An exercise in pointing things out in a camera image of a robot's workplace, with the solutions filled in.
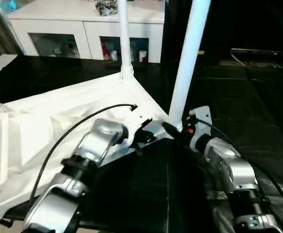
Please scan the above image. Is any small red bottle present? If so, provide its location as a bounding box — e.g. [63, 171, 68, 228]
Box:
[101, 41, 109, 60]

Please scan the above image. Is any black work mat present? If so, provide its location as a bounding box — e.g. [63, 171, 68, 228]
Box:
[0, 54, 283, 233]

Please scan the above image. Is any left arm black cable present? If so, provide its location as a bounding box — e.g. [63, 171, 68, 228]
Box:
[28, 103, 138, 214]

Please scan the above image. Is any long black bar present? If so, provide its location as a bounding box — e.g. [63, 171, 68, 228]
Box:
[231, 49, 283, 58]

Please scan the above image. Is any white compartment tray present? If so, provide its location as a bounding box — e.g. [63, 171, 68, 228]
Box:
[0, 73, 181, 226]

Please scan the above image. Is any white glass-door cabinet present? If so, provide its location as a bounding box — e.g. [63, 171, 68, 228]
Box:
[7, 0, 166, 64]

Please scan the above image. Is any silver crumpled object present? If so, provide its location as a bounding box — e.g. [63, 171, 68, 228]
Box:
[95, 0, 119, 16]

